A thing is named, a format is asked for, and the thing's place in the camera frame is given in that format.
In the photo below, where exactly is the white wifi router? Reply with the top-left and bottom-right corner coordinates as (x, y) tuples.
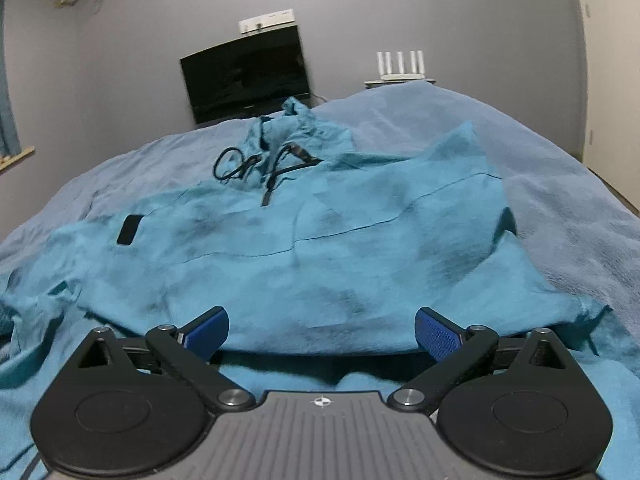
(363, 50), (436, 89)

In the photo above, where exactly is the teal hooded zip jacket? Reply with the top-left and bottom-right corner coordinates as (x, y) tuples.
(1, 104), (610, 479)

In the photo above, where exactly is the light blue bed blanket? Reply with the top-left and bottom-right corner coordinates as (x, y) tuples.
(0, 80), (640, 480)

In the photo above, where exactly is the teal window curtain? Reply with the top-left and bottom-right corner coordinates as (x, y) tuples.
(0, 0), (22, 157)

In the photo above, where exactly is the black flat television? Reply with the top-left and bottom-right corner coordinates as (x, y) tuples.
(180, 25), (310, 125)

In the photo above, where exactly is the wooden window sill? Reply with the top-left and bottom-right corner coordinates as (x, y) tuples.
(0, 146), (36, 174)

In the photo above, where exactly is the white wall socket strip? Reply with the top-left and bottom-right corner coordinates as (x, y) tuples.
(239, 9), (295, 36)

